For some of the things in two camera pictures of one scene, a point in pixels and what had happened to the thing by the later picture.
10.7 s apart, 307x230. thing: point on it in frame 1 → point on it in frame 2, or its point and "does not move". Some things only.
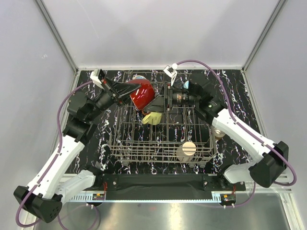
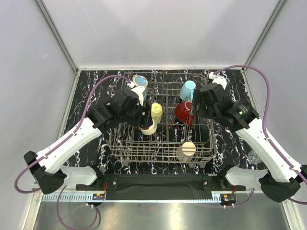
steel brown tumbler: x=218 y=133 → x=149 y=130
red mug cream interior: x=141 y=96 → x=182 y=112
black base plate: x=207 y=183 does not move
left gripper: x=120 y=89 → x=144 y=120
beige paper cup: x=185 y=151 does not move
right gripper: x=158 y=105 → x=197 y=98
